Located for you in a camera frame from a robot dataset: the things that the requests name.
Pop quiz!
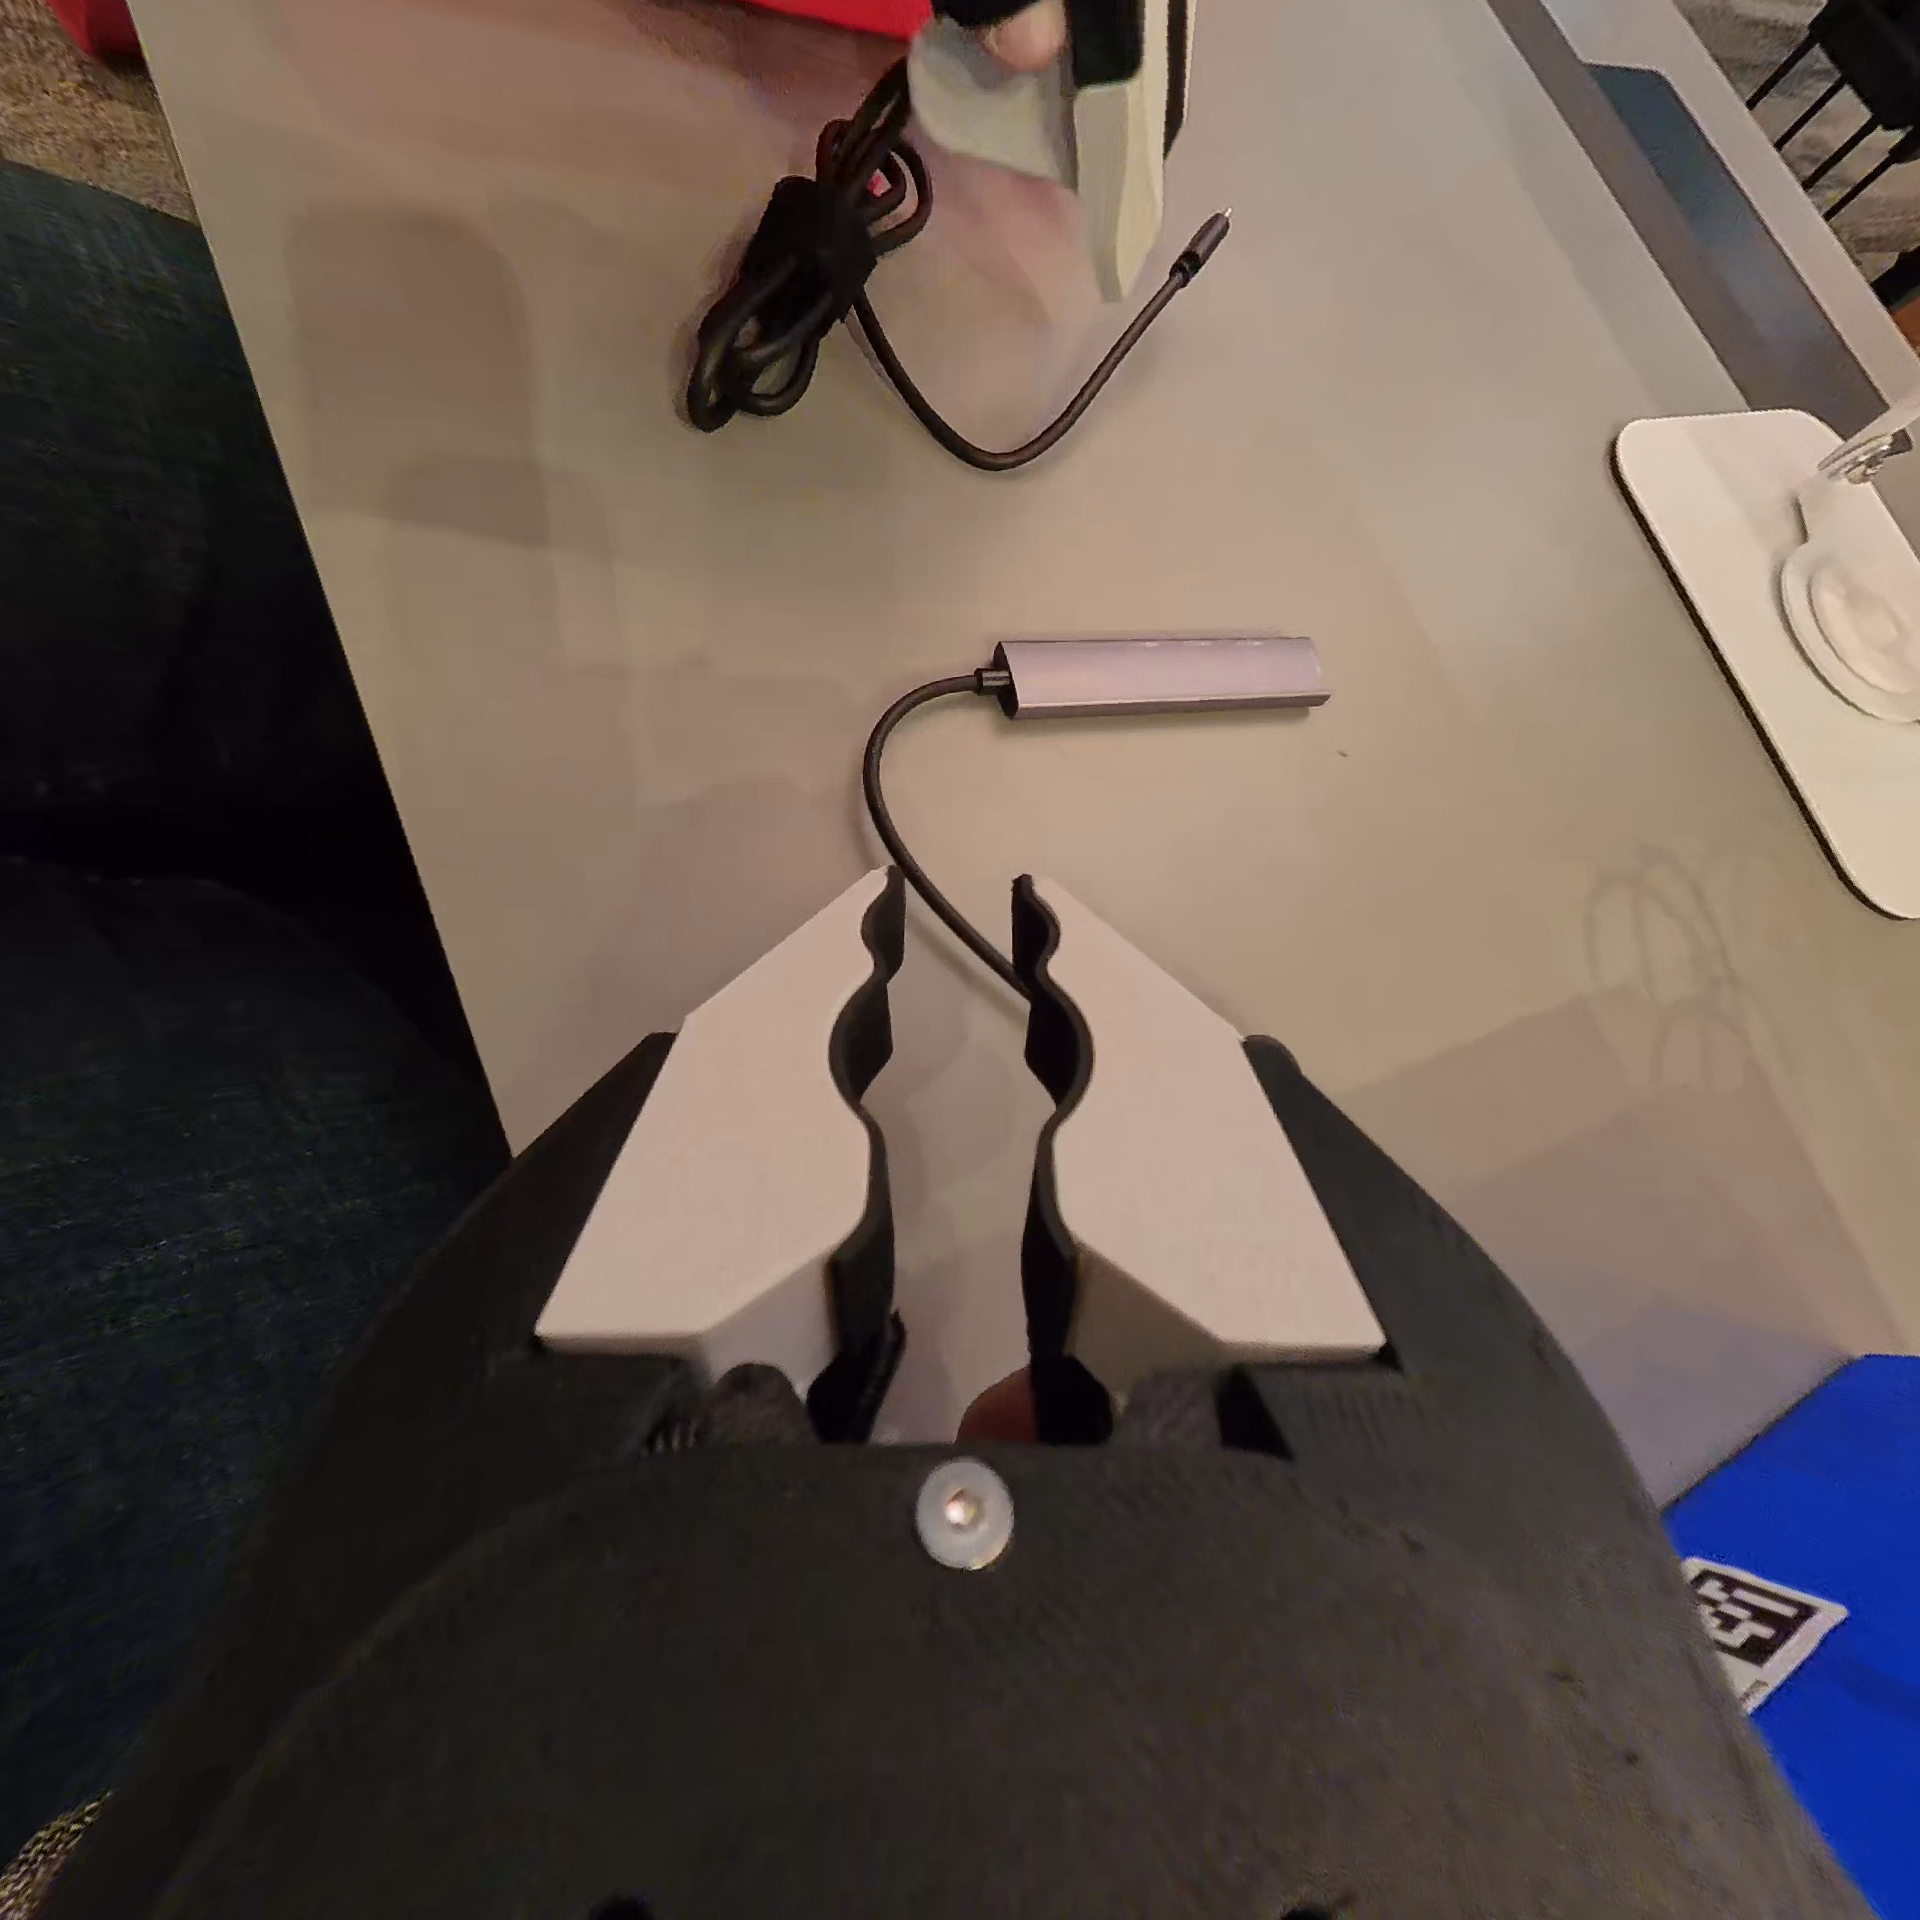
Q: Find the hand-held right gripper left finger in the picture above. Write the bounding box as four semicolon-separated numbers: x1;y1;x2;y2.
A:
534;872;912;1427

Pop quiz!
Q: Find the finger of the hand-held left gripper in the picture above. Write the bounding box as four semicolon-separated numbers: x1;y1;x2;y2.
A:
908;25;1088;187
1074;0;1194;302

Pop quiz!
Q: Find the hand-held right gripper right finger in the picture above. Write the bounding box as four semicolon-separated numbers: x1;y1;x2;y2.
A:
1013;872;1392;1436

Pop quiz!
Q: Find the red plastic bin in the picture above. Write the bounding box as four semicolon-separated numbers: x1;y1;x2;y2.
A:
706;0;937;38

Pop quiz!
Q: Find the black cable black plug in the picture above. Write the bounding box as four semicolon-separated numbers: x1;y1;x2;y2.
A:
680;66;1238;476

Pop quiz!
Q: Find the hub cable grey plug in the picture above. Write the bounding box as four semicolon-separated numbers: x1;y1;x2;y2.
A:
861;673;1038;1009

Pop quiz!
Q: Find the blue plastic bin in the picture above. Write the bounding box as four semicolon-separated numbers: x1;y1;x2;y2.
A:
1667;1352;1920;1801

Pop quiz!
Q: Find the person's left hand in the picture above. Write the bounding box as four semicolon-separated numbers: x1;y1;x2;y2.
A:
937;0;1070;69

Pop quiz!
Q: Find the person's dark trouser leg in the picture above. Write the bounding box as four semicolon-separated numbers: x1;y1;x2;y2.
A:
0;158;518;1801

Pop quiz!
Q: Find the white stand base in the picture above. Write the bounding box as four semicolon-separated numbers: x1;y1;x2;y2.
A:
1616;406;1920;922

